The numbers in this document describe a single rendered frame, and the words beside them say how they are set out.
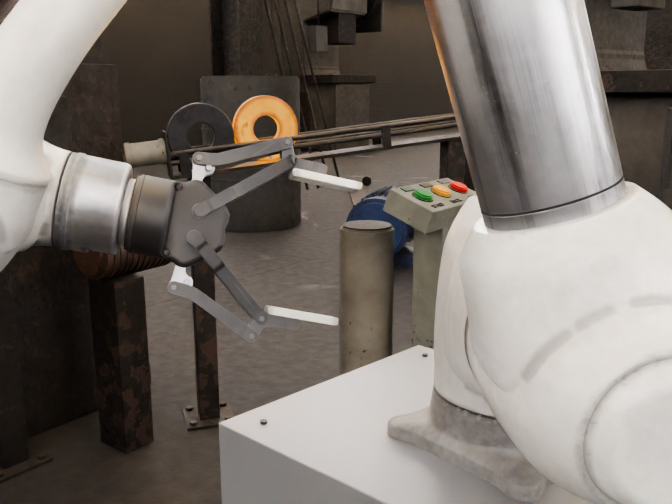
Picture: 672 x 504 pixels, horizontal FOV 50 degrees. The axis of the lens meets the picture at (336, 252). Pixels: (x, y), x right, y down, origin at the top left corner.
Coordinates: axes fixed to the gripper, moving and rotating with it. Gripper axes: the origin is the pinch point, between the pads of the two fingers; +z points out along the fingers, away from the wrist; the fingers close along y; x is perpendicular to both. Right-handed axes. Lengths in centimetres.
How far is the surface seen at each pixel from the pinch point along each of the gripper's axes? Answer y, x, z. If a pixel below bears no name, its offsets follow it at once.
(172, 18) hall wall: -320, -867, -76
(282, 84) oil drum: -111, -326, 24
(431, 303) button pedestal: 1, -74, 38
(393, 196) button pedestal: -18, -68, 24
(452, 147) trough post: -40, -102, 48
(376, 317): 6, -83, 30
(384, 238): -11, -79, 27
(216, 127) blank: -30, -97, -12
